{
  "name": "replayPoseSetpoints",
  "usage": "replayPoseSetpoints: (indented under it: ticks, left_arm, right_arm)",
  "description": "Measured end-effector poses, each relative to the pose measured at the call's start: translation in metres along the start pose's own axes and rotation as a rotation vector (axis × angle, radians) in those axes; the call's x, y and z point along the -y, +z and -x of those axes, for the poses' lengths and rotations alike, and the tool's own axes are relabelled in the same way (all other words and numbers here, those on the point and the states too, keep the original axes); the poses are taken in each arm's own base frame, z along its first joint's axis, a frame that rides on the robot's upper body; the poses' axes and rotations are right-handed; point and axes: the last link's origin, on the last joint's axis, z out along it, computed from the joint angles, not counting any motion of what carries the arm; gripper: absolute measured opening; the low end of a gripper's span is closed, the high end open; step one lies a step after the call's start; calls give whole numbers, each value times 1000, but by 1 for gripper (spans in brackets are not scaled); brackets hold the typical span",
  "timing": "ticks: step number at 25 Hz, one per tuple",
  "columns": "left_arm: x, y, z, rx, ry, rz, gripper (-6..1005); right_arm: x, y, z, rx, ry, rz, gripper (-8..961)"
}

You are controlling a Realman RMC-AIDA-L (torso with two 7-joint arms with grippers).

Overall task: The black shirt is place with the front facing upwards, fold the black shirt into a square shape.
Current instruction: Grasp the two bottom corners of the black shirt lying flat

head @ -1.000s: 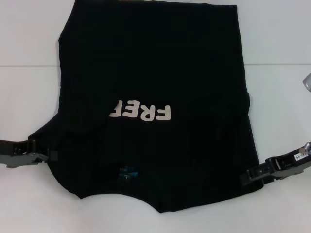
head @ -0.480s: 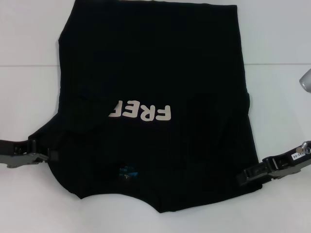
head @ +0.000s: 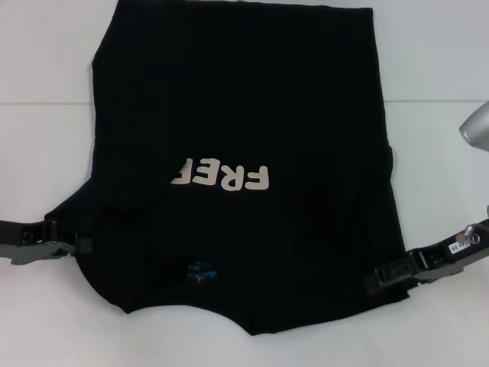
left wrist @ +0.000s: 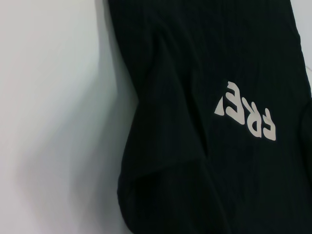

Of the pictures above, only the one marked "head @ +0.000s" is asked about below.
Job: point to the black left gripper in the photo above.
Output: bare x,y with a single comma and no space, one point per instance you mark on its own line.
26,237

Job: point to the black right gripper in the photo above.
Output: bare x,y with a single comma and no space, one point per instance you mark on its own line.
439,260

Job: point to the black shirt with FREE print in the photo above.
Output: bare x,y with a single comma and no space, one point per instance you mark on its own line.
237,95

